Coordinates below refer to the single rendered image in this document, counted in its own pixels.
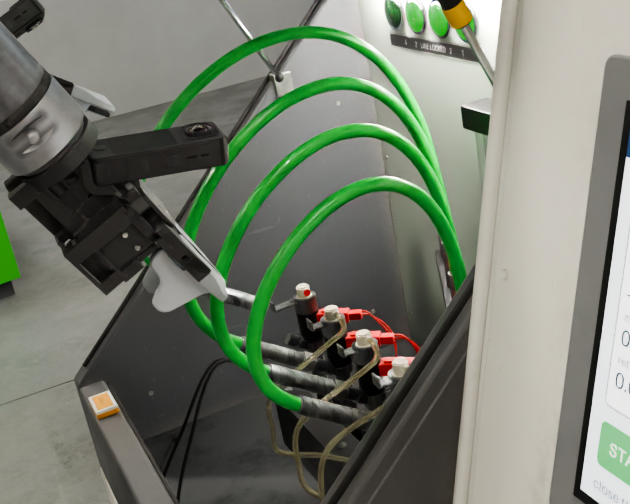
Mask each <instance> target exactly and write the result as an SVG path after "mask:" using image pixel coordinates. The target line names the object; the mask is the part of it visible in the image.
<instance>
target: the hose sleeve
mask: <svg viewBox="0 0 630 504"><path fill-rule="evenodd" d="M226 291H227V299H226V300H225V301H224V303H226V304H230V305H233V306H235V307H240V308H242V309H247V310H251V308H252V304H253V301H254V298H255V296H254V295H251V294H248V293H244V292H242V291H237V290H234V289H230V288H227V287H226ZM200 297H205V298H207V299H210V293H205V294H202V295H200Z"/></svg>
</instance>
